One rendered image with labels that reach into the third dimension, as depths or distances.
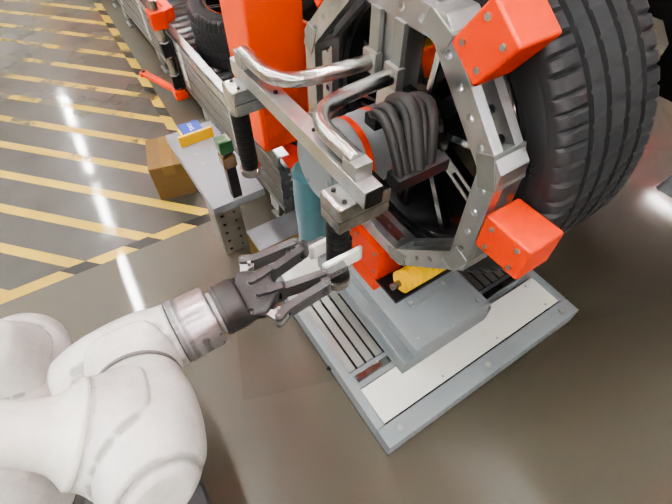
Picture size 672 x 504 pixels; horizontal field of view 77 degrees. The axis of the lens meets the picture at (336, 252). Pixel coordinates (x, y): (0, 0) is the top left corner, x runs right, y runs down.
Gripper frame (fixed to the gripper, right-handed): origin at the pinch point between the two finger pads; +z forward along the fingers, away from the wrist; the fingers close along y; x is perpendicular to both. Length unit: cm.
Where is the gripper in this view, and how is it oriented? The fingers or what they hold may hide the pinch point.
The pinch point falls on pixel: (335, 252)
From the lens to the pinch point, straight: 67.1
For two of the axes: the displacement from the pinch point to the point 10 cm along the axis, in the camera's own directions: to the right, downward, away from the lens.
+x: 0.0, -6.2, -7.8
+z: 8.4, -4.3, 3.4
